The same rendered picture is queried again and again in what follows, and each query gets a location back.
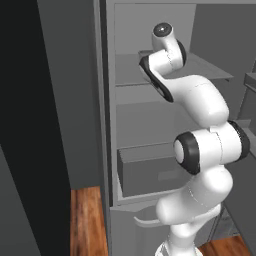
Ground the grey freezer drawer front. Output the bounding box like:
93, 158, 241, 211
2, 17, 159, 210
109, 194, 231, 256

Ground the grey fridge shelf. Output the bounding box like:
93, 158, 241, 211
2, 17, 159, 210
114, 50, 234, 88

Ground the dark grey tall cabinet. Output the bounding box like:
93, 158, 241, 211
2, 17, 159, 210
0, 0, 105, 256

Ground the grey fridge crisper drawer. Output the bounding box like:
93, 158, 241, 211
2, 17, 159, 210
117, 141, 201, 198

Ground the grey fridge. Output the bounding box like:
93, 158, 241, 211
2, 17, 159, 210
93, 0, 256, 256

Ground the pale grey freezer drawer handle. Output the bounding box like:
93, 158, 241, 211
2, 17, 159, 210
133, 213, 168, 229

